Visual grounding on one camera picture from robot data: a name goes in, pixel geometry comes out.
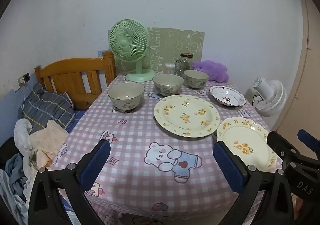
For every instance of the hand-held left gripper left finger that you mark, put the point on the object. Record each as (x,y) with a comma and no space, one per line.
(96,162)

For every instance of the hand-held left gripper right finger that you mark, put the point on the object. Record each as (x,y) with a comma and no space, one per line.
(230,167)

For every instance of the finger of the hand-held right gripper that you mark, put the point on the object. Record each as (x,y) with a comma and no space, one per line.
(304,136)
(282,147)

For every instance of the scalloped yellow floral plate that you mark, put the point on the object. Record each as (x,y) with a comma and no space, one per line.
(242,137)

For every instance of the large round yellow floral plate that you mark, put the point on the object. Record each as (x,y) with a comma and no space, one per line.
(187,115)

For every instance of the floral ceramic bowl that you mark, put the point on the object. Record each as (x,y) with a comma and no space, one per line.
(167,89)
(125,101)
(196,82)

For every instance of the white plate with red pattern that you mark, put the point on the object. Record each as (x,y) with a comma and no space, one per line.
(227,96)

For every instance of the pink checked tablecloth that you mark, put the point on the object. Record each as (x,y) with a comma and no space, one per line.
(130,145)

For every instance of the blue bed sheet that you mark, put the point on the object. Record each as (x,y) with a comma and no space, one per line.
(79,117)

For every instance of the white fan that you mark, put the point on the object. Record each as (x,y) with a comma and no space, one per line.
(272,97)

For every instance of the beige cabinet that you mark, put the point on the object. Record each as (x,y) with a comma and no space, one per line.
(303,85)

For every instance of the peach printed cloth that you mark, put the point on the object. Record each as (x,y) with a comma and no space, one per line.
(50,137)

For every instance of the grey plaid pillow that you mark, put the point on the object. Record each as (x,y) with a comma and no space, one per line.
(45,107)

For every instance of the white cloth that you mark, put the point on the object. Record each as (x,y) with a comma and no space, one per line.
(21,132)

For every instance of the grey blue garment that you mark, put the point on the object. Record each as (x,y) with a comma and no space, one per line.
(12,167)

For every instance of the dark cloth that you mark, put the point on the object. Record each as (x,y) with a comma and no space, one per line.
(7,147)

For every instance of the wooden headboard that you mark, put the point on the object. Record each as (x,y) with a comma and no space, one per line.
(65,67)

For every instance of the purple plush toy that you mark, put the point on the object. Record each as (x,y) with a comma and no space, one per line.
(212,69)

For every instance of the glass jar with dark lid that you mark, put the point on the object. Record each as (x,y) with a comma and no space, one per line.
(188,64)

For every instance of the clear glass mug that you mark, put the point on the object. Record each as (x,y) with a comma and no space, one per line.
(178,67)

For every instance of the cotton swab box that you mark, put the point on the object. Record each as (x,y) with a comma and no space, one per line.
(170,68)

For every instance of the green desk fan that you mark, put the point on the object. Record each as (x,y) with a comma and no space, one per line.
(125,42)

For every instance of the green printed board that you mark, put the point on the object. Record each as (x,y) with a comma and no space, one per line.
(172,40)

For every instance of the dark wall switch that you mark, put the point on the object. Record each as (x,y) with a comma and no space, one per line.
(26,77)

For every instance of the white wall outlet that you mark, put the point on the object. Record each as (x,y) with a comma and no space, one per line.
(21,81)

